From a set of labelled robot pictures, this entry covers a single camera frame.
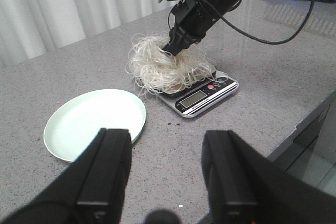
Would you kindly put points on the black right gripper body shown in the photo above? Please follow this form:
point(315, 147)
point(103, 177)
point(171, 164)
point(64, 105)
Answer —
point(198, 16)

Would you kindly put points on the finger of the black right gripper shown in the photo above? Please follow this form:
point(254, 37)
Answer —
point(179, 39)

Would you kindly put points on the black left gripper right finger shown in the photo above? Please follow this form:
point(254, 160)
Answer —
point(245, 187)

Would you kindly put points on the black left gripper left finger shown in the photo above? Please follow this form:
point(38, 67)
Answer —
point(90, 190)

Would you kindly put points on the white vermicelli noodle bundle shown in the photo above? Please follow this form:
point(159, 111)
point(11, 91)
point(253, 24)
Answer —
point(156, 71)

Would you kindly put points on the black silver kitchen scale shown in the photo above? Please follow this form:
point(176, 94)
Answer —
point(202, 95)

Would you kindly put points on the pale green round plate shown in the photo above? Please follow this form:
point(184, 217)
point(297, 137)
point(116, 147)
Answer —
point(75, 124)

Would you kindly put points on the white pleated curtain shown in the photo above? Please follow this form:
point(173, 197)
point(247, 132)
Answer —
point(30, 28)

